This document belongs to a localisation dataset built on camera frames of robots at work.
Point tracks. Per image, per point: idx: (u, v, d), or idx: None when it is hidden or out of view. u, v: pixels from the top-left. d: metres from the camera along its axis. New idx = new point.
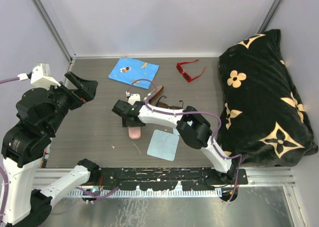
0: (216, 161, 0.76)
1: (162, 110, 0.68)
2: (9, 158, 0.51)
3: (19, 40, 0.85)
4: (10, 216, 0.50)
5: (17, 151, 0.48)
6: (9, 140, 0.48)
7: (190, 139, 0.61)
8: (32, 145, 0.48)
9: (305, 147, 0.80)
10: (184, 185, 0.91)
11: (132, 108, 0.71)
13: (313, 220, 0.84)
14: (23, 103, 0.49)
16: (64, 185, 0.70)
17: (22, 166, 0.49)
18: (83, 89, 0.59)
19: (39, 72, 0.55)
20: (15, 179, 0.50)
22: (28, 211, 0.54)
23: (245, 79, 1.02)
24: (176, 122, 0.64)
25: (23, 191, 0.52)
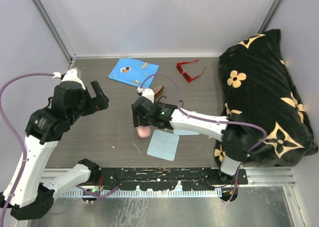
0: (229, 164, 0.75)
1: (200, 117, 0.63)
2: (31, 136, 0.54)
3: (19, 40, 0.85)
4: (21, 196, 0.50)
5: (42, 129, 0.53)
6: (36, 118, 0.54)
7: (234, 149, 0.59)
8: (56, 124, 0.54)
9: (305, 147, 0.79)
10: (184, 185, 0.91)
11: (163, 113, 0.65)
13: (313, 220, 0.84)
14: (60, 86, 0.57)
16: (66, 180, 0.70)
17: (43, 143, 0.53)
18: (101, 97, 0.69)
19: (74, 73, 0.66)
20: (34, 157, 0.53)
22: (35, 197, 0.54)
23: (245, 79, 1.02)
24: (220, 132, 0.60)
25: (38, 172, 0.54)
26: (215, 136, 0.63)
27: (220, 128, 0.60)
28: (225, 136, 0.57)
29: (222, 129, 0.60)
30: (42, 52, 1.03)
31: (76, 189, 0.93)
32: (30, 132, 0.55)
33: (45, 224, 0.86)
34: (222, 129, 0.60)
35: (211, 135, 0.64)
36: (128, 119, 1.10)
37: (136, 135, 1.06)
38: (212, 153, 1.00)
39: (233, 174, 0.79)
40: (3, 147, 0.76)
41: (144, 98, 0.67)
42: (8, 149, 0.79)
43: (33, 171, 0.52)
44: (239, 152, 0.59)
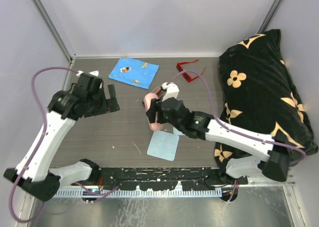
0: (237, 171, 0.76)
1: (242, 132, 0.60)
2: (53, 113, 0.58)
3: (19, 40, 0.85)
4: (34, 169, 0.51)
5: (64, 106, 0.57)
6: (60, 97, 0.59)
7: (276, 172, 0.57)
8: (77, 104, 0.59)
9: (305, 147, 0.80)
10: (184, 185, 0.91)
11: (197, 121, 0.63)
13: (312, 220, 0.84)
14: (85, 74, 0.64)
16: (72, 170, 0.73)
17: (64, 119, 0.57)
18: (115, 99, 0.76)
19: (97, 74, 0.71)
20: (53, 131, 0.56)
22: (45, 176, 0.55)
23: (245, 79, 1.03)
24: (266, 152, 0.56)
25: (53, 149, 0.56)
26: (255, 155, 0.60)
27: (265, 148, 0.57)
28: (273, 159, 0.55)
29: (268, 150, 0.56)
30: (42, 52, 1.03)
31: (76, 189, 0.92)
32: (52, 109, 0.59)
33: (45, 224, 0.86)
34: (269, 150, 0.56)
35: (250, 152, 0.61)
36: (128, 119, 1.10)
37: (136, 135, 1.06)
38: (212, 153, 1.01)
39: (237, 177, 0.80)
40: (4, 147, 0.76)
41: (180, 102, 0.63)
42: (8, 149, 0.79)
43: (50, 145, 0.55)
44: (282, 174, 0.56)
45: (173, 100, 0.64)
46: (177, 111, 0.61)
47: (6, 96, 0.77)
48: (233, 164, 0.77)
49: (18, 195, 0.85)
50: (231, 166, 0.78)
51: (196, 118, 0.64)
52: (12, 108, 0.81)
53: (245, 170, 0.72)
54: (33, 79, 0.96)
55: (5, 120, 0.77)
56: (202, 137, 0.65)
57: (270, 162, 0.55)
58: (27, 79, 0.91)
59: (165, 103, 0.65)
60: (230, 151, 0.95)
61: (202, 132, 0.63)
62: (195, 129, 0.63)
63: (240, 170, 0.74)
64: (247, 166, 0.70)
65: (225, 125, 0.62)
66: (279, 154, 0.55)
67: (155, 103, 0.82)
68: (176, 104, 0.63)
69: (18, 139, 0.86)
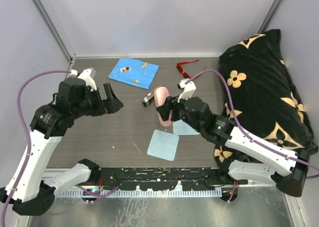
0: (241, 174, 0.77)
1: (266, 145, 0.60)
2: (36, 131, 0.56)
3: (19, 40, 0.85)
4: (23, 191, 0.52)
5: (47, 123, 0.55)
6: (42, 113, 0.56)
7: (291, 186, 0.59)
8: (61, 119, 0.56)
9: (306, 147, 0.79)
10: (184, 185, 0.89)
11: (219, 126, 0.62)
13: (313, 220, 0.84)
14: (64, 82, 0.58)
16: (67, 178, 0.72)
17: (48, 138, 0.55)
18: (111, 100, 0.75)
19: (89, 73, 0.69)
20: (37, 151, 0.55)
22: (36, 193, 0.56)
23: (245, 79, 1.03)
24: (289, 168, 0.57)
25: (42, 165, 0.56)
26: (273, 167, 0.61)
27: (288, 164, 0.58)
28: (294, 176, 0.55)
29: (290, 167, 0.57)
30: (42, 52, 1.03)
31: (76, 189, 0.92)
32: (34, 128, 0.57)
33: (46, 224, 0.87)
34: (291, 167, 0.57)
35: (268, 164, 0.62)
36: (128, 119, 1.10)
37: (136, 135, 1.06)
38: (212, 153, 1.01)
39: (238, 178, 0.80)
40: (4, 147, 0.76)
41: (206, 106, 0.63)
42: (7, 149, 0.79)
43: (37, 165, 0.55)
44: (296, 189, 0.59)
45: (200, 103, 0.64)
46: (201, 113, 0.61)
47: (6, 96, 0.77)
48: (238, 167, 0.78)
49: None
50: (236, 168, 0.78)
51: (219, 123, 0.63)
52: (12, 108, 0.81)
53: (253, 176, 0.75)
54: (33, 79, 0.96)
55: (5, 120, 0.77)
56: (221, 143, 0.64)
57: (291, 178, 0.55)
58: (27, 79, 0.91)
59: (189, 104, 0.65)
60: (230, 152, 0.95)
61: (222, 139, 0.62)
62: (215, 134, 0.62)
63: (247, 174, 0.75)
64: (256, 173, 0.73)
65: (248, 134, 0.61)
66: (301, 172, 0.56)
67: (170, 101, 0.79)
68: (201, 106, 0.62)
69: (18, 139, 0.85)
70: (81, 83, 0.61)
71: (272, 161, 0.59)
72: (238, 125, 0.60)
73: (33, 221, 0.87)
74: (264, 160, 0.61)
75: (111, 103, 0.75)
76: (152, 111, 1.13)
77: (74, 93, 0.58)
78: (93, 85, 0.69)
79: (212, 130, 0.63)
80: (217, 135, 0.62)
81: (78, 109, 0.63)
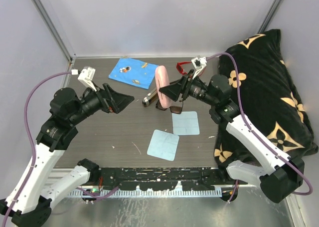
0: (238, 172, 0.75)
1: (262, 137, 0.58)
2: (41, 144, 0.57)
3: (19, 40, 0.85)
4: (24, 202, 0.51)
5: (52, 137, 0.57)
6: (48, 127, 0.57)
7: (274, 191, 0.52)
8: (64, 135, 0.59)
9: (305, 147, 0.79)
10: (184, 185, 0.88)
11: (226, 110, 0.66)
13: (313, 220, 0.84)
14: (53, 101, 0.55)
16: (64, 186, 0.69)
17: (52, 151, 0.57)
18: (111, 101, 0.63)
19: (84, 75, 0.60)
20: (42, 163, 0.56)
22: (35, 206, 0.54)
23: (245, 79, 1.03)
24: (273, 166, 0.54)
25: (43, 178, 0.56)
26: (263, 164, 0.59)
27: (275, 162, 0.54)
28: (275, 174, 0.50)
29: (276, 165, 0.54)
30: (42, 53, 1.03)
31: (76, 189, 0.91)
32: (40, 141, 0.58)
33: (46, 224, 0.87)
34: (277, 165, 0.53)
35: (260, 160, 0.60)
36: (128, 119, 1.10)
37: (136, 135, 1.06)
38: (212, 153, 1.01)
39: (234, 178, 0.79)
40: (4, 146, 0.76)
41: (232, 88, 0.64)
42: (8, 149, 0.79)
43: (39, 177, 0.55)
44: (278, 196, 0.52)
45: (226, 83, 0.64)
46: (225, 93, 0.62)
47: (6, 96, 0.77)
48: (237, 164, 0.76)
49: None
50: (234, 165, 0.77)
51: (228, 106, 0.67)
52: (12, 108, 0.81)
53: (246, 175, 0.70)
54: (33, 79, 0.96)
55: (5, 120, 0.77)
56: (222, 125, 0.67)
57: (272, 176, 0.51)
58: (27, 78, 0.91)
59: (216, 79, 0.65)
60: (230, 152, 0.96)
61: (225, 121, 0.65)
62: (220, 115, 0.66)
63: (241, 173, 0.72)
64: (248, 172, 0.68)
65: (250, 124, 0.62)
66: (285, 173, 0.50)
67: (185, 79, 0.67)
68: (226, 87, 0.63)
69: (18, 139, 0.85)
70: (72, 97, 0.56)
71: (262, 156, 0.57)
72: (241, 112, 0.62)
73: None
74: (257, 154, 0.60)
75: (114, 108, 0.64)
76: (152, 111, 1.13)
77: (66, 110, 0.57)
78: (91, 86, 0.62)
79: (220, 111, 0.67)
80: (221, 116, 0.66)
81: (88, 107, 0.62)
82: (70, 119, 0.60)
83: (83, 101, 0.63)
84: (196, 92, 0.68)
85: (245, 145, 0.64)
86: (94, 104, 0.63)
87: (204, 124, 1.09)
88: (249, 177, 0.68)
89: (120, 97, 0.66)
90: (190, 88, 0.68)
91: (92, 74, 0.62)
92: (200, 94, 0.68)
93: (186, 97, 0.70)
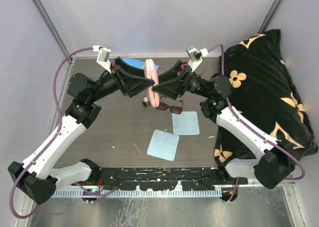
0: (236, 169, 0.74)
1: (249, 125, 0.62)
2: (69, 117, 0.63)
3: (18, 41, 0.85)
4: (41, 165, 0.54)
5: (80, 113, 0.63)
6: (77, 104, 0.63)
7: (266, 175, 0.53)
8: (89, 113, 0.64)
9: (305, 147, 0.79)
10: (184, 185, 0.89)
11: (214, 104, 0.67)
13: (313, 220, 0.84)
14: (69, 89, 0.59)
16: (69, 173, 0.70)
17: (79, 123, 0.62)
18: (124, 85, 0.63)
19: (97, 57, 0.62)
20: (66, 133, 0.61)
22: (45, 176, 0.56)
23: (245, 79, 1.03)
24: (262, 149, 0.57)
25: (59, 151, 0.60)
26: (254, 151, 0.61)
27: (264, 146, 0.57)
28: (266, 157, 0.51)
29: (265, 149, 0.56)
30: (42, 53, 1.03)
31: (76, 189, 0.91)
32: (68, 113, 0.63)
33: (46, 224, 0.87)
34: (265, 149, 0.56)
35: (250, 147, 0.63)
36: (128, 119, 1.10)
37: (136, 135, 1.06)
38: (212, 153, 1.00)
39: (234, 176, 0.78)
40: (4, 146, 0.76)
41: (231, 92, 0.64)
42: (8, 149, 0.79)
43: (59, 146, 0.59)
44: (271, 180, 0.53)
45: (228, 85, 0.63)
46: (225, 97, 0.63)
47: (6, 96, 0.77)
48: (235, 161, 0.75)
49: (19, 194, 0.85)
50: (232, 163, 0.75)
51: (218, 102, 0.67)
52: (12, 108, 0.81)
53: (244, 169, 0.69)
54: (33, 79, 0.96)
55: (5, 120, 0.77)
56: (211, 118, 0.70)
57: (263, 160, 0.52)
58: (26, 78, 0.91)
59: (219, 82, 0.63)
60: (230, 151, 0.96)
61: (214, 115, 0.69)
62: (209, 110, 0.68)
63: (239, 169, 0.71)
64: (245, 165, 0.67)
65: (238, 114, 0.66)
66: (275, 156, 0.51)
67: (188, 75, 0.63)
68: (226, 91, 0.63)
69: (18, 139, 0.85)
70: (84, 86, 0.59)
71: (251, 141, 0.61)
72: (229, 105, 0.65)
73: (32, 220, 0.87)
74: (246, 141, 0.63)
75: (127, 92, 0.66)
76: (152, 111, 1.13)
77: (83, 95, 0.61)
78: (107, 68, 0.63)
79: (210, 106, 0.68)
80: (210, 111, 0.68)
81: (104, 88, 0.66)
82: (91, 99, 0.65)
83: (100, 82, 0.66)
84: (194, 86, 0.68)
85: (235, 135, 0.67)
86: (110, 85, 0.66)
87: (204, 124, 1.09)
88: (246, 172, 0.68)
89: (137, 81, 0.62)
90: (188, 83, 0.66)
91: (106, 55, 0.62)
92: (198, 89, 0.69)
93: (184, 92, 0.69)
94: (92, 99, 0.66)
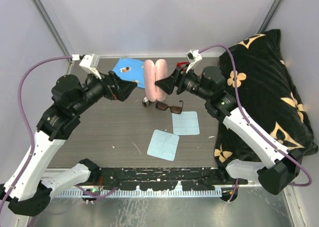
0: (237, 171, 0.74)
1: (261, 131, 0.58)
2: (41, 132, 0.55)
3: (18, 41, 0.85)
4: (20, 190, 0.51)
5: (52, 126, 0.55)
6: (49, 115, 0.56)
7: (273, 183, 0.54)
8: (65, 124, 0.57)
9: (305, 147, 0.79)
10: (184, 185, 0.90)
11: (222, 103, 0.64)
13: (313, 220, 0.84)
14: (56, 87, 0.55)
16: (65, 179, 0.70)
17: (52, 140, 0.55)
18: (117, 89, 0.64)
19: (88, 62, 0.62)
20: (41, 152, 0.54)
22: (33, 193, 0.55)
23: (245, 79, 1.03)
24: (273, 159, 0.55)
25: (41, 169, 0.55)
26: (261, 157, 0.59)
27: (275, 155, 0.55)
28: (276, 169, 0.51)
29: (276, 159, 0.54)
30: (42, 53, 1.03)
31: (76, 189, 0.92)
32: (40, 128, 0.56)
33: (46, 224, 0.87)
34: (276, 159, 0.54)
35: (257, 152, 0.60)
36: (128, 119, 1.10)
37: (136, 135, 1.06)
38: (212, 153, 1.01)
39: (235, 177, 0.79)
40: (3, 146, 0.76)
41: (224, 78, 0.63)
42: (8, 149, 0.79)
43: (38, 165, 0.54)
44: (277, 188, 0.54)
45: (218, 74, 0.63)
46: (217, 84, 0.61)
47: (5, 95, 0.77)
48: (235, 163, 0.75)
49: None
50: (233, 164, 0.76)
51: (224, 100, 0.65)
52: (12, 108, 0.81)
53: (245, 171, 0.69)
54: (33, 79, 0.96)
55: (5, 120, 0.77)
56: (219, 119, 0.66)
57: (273, 170, 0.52)
58: (26, 78, 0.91)
59: (207, 71, 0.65)
60: (230, 152, 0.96)
61: (222, 115, 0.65)
62: (216, 109, 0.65)
63: (240, 170, 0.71)
64: (248, 168, 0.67)
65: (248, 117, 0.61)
66: (285, 167, 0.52)
67: (177, 73, 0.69)
68: (219, 77, 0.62)
69: (18, 139, 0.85)
70: (73, 85, 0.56)
71: (261, 149, 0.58)
72: (239, 105, 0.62)
73: (32, 220, 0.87)
74: (255, 146, 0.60)
75: (119, 96, 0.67)
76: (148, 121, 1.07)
77: (68, 98, 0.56)
78: (96, 73, 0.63)
79: (216, 104, 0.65)
80: (218, 110, 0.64)
81: (92, 94, 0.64)
82: (74, 108, 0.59)
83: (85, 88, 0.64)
84: (189, 85, 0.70)
85: (242, 138, 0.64)
86: (98, 91, 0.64)
87: (204, 124, 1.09)
88: (247, 173, 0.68)
89: (125, 84, 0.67)
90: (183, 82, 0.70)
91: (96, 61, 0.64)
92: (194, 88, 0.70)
93: (179, 90, 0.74)
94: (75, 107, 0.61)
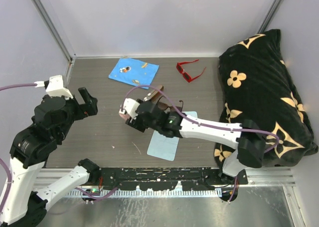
0: (231, 169, 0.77)
1: (211, 123, 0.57)
2: (15, 159, 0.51)
3: (19, 41, 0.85)
4: (7, 216, 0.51)
5: (24, 153, 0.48)
6: (19, 141, 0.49)
7: (249, 159, 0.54)
8: (39, 148, 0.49)
9: (305, 147, 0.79)
10: (184, 185, 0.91)
11: (170, 121, 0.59)
13: (313, 220, 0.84)
14: (40, 107, 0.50)
16: (61, 187, 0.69)
17: (26, 167, 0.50)
18: (90, 104, 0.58)
19: (60, 83, 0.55)
20: (18, 179, 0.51)
22: (24, 213, 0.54)
23: (245, 78, 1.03)
24: (236, 139, 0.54)
25: (24, 193, 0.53)
26: (228, 143, 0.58)
27: (234, 136, 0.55)
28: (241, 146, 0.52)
29: (237, 137, 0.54)
30: (42, 53, 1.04)
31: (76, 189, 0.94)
32: (14, 155, 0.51)
33: (46, 224, 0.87)
34: (237, 137, 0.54)
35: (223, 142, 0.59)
36: None
37: (136, 135, 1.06)
38: (212, 153, 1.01)
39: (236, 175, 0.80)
40: None
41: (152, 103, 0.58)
42: None
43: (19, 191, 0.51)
44: (254, 160, 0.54)
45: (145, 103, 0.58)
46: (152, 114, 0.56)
47: None
48: (226, 163, 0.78)
49: None
50: (225, 167, 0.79)
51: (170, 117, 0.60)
52: None
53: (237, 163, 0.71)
54: (33, 79, 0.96)
55: None
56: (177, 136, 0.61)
57: (240, 149, 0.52)
58: (27, 78, 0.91)
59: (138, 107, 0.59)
60: (230, 152, 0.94)
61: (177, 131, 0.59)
62: (170, 129, 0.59)
63: (232, 165, 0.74)
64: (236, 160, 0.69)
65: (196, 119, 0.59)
66: (246, 139, 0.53)
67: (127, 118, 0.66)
68: (149, 106, 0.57)
69: None
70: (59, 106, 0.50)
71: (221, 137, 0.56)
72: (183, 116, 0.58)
73: None
74: (216, 139, 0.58)
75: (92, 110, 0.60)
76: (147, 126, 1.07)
77: (51, 118, 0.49)
78: (68, 92, 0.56)
79: (166, 125, 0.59)
80: (172, 129, 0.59)
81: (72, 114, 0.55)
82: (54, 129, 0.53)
83: None
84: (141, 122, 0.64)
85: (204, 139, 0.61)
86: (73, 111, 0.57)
87: None
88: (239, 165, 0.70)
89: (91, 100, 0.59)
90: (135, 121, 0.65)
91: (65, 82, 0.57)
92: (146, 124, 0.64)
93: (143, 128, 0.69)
94: (56, 128, 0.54)
